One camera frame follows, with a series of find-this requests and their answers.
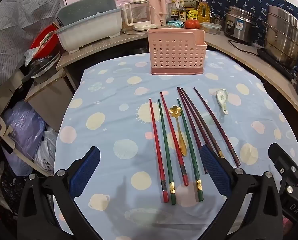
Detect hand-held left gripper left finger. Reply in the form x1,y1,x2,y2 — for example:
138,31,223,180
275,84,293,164
16,146,101,240

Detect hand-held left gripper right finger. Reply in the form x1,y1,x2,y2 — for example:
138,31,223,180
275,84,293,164
199,144,283,240

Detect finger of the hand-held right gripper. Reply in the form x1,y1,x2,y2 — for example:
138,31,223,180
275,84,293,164
268,142,298,178

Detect dark purple chopstick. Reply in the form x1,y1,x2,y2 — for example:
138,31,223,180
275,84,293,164
177,87,209,175
181,87,225,158
193,87,240,167

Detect gold flower spoon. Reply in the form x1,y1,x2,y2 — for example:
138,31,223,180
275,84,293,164
169,105,187,157

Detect green chopstick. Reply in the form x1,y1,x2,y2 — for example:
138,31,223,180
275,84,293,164
177,98,204,202
158,99,177,205

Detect red chopstick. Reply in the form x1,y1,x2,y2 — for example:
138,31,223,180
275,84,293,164
149,99,169,203
160,92,190,187

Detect pink perforated utensil holder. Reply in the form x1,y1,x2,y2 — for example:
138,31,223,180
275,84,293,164
147,28,206,75

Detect white plastic bag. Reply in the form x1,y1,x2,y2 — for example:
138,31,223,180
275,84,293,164
34,127,57,176

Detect blue planet print tablecloth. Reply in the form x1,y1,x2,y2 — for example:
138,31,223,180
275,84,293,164
53,50,298,240

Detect white ceramic spoon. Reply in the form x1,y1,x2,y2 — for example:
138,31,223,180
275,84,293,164
216,88,229,116

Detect purple plastic bag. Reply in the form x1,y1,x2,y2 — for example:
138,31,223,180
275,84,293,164
2,101,46,176

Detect black induction cooker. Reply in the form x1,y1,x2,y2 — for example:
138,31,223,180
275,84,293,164
257,48,296,81

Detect brown cardboard box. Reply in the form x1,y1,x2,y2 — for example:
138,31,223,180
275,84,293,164
0,66,37,120

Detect black pan with lid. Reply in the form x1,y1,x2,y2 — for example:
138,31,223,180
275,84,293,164
21,52,62,84

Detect steel steamer pot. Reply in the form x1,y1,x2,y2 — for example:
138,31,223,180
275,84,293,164
261,5,298,69

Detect grey wood-grain counter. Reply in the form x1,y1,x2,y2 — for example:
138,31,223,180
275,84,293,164
56,29,152,71

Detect steel rice cooker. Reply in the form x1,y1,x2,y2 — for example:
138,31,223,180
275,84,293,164
224,6,258,44

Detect red plastic basin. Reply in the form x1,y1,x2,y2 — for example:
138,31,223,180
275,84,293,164
30,25,60,56

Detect grey-blue dish drainer box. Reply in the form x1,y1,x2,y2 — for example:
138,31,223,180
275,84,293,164
56,0,123,54

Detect clear glass food container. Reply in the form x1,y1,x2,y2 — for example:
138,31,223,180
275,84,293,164
200,22,221,35

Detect small steel pot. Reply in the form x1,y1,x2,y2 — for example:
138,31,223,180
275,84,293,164
210,14,226,27

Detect grey striped cloth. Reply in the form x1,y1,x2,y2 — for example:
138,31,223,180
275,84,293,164
0,0,65,94

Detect yellow cooking oil bottle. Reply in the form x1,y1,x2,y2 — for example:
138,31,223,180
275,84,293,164
197,0,211,23

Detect sauce bottles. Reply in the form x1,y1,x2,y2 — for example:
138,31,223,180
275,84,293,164
170,0,179,21

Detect white glass electric kettle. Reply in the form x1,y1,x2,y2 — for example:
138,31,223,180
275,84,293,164
121,0,157,32

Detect pink electric kettle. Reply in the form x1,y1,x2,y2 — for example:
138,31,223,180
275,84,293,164
146,0,167,26

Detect white and green carton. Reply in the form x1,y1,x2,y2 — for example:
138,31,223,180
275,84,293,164
177,0,197,8

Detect black power cable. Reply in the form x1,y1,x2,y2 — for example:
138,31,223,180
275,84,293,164
228,39,264,55

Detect white kettle cable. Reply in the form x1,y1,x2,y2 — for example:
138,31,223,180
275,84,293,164
122,29,149,35

